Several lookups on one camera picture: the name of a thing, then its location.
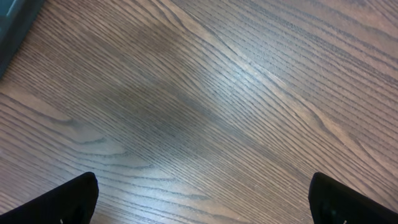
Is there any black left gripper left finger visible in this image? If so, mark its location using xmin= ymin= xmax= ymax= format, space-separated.
xmin=1 ymin=172 xmax=99 ymax=224

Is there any dark grey plastic basket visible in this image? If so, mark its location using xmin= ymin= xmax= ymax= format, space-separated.
xmin=1 ymin=0 xmax=44 ymax=77

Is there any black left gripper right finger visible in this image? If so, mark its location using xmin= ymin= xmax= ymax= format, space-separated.
xmin=308 ymin=172 xmax=397 ymax=224

